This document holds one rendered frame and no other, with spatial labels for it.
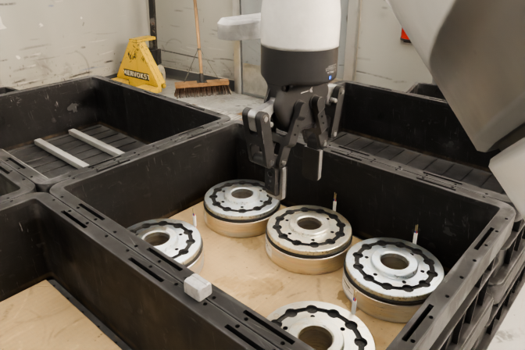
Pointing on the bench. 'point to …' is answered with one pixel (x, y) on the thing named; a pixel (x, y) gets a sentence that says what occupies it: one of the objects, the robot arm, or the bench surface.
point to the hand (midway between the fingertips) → (294, 175)
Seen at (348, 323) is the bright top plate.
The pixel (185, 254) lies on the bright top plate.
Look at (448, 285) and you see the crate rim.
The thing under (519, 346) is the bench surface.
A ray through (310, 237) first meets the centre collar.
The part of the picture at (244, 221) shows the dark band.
